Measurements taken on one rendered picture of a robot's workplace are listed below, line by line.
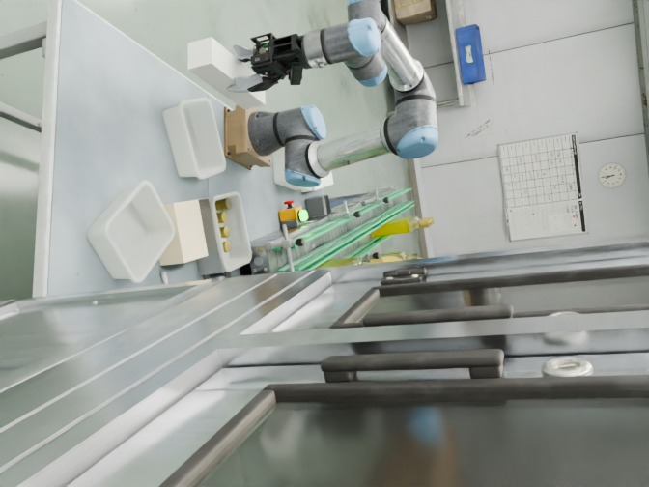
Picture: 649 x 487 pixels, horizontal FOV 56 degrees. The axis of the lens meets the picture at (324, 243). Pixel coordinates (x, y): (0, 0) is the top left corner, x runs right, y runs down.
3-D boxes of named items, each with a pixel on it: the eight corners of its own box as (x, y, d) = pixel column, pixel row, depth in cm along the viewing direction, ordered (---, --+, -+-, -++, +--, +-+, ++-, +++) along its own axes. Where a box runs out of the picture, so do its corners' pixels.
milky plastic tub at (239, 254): (201, 275, 180) (226, 272, 177) (185, 201, 177) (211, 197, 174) (229, 263, 196) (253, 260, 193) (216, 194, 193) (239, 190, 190)
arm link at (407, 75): (437, 72, 179) (380, -25, 136) (440, 107, 177) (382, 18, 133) (400, 82, 184) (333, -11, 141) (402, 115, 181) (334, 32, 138)
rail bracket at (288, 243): (271, 279, 194) (307, 276, 189) (262, 228, 191) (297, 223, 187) (275, 277, 196) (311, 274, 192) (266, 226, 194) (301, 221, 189)
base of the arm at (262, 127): (245, 107, 201) (271, 101, 197) (268, 116, 214) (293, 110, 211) (249, 153, 200) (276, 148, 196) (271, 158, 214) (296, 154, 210)
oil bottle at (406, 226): (372, 237, 300) (429, 230, 290) (370, 225, 299) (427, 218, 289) (375, 235, 305) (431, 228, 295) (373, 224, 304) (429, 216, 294)
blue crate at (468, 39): (455, 28, 664) (475, 23, 656) (460, 31, 701) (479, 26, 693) (463, 83, 674) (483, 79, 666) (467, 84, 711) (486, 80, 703)
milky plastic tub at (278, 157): (266, 142, 234) (286, 138, 231) (291, 154, 255) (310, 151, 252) (268, 186, 233) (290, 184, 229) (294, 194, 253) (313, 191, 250)
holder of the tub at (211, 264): (203, 293, 181) (226, 291, 178) (184, 202, 178) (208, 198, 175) (231, 279, 197) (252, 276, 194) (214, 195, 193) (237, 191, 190)
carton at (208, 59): (187, 42, 133) (211, 37, 131) (243, 86, 155) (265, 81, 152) (187, 69, 132) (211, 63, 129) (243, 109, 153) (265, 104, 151)
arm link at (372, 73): (388, 42, 143) (373, 16, 133) (390, 86, 140) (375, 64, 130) (356, 49, 146) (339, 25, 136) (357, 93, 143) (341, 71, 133)
